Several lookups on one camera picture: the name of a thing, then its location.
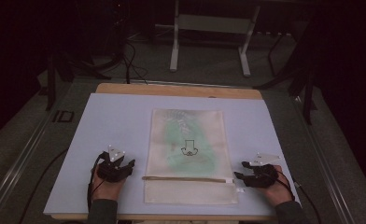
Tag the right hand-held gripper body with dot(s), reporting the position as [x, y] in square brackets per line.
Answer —
[263, 177]

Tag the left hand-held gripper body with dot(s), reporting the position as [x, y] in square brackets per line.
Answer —
[111, 169]

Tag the beige mesh zipper bag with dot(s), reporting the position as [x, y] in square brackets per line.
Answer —
[190, 193]

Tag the person's right hand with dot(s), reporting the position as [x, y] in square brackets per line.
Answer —
[277, 191]

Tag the person's left hand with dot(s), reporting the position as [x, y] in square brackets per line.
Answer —
[108, 189]

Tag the white table mat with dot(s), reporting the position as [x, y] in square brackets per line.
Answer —
[109, 124]

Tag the green cloth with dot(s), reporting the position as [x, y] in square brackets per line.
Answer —
[199, 155]

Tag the black tripod stand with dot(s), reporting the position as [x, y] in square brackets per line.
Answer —
[307, 87]

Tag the white metal stand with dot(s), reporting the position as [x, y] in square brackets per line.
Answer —
[213, 25]

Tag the metal floor rail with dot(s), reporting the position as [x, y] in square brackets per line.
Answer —
[13, 174]
[324, 161]

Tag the black rectangular floor bracket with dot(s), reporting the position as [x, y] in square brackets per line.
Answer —
[63, 116]

